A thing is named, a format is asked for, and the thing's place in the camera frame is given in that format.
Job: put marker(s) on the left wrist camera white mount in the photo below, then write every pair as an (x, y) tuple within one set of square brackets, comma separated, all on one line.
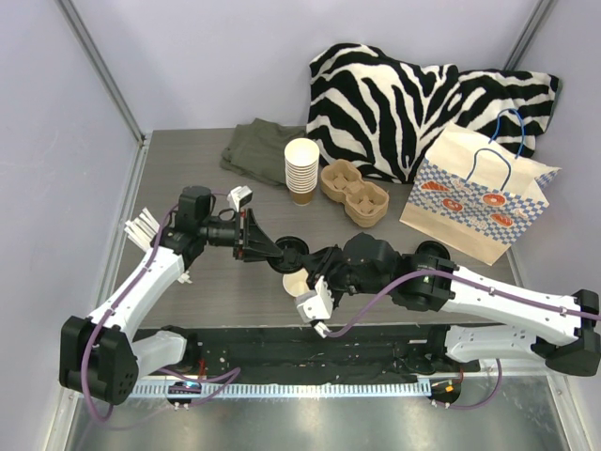
[(239, 196)]

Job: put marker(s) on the bundle of white straws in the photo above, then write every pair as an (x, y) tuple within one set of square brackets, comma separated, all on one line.
[(160, 266)]

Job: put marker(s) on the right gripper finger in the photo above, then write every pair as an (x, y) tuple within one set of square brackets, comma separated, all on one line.
[(314, 272), (298, 259)]

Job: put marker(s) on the olive green folded cloth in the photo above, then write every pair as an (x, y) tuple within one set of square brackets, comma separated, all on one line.
[(256, 150)]

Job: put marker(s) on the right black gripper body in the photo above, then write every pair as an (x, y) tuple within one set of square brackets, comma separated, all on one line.
[(324, 265)]

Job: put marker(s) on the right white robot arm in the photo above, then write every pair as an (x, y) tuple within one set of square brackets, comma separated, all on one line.
[(558, 330)]

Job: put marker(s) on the single brown paper cup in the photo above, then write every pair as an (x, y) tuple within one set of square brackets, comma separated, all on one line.
[(295, 284)]

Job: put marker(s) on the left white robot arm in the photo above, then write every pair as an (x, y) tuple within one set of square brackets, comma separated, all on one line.
[(100, 356)]

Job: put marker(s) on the zebra print cloth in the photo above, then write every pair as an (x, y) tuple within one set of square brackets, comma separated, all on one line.
[(382, 114)]

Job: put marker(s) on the cardboard cup carrier tray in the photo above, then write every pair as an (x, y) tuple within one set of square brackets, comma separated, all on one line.
[(364, 202)]

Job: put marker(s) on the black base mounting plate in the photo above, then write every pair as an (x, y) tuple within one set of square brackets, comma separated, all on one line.
[(299, 356)]

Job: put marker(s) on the stack of paper cups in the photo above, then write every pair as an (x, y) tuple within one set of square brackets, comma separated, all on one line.
[(301, 169)]

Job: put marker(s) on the printed paper takeout bag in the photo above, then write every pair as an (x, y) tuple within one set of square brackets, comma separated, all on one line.
[(475, 196)]

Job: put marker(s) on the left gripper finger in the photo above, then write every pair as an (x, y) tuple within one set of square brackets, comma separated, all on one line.
[(251, 255), (254, 237)]

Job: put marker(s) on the white slotted cable duct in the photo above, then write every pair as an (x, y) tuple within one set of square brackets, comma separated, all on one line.
[(168, 388)]

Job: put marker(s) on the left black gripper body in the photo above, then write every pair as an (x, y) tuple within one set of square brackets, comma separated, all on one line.
[(240, 238)]

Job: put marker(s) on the black plastic cup lid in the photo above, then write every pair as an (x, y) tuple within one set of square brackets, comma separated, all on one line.
[(286, 244)]

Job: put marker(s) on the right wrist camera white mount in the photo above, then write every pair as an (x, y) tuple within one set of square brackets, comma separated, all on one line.
[(315, 306)]

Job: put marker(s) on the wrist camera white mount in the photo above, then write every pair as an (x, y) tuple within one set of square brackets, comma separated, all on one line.
[(315, 306), (239, 196)]

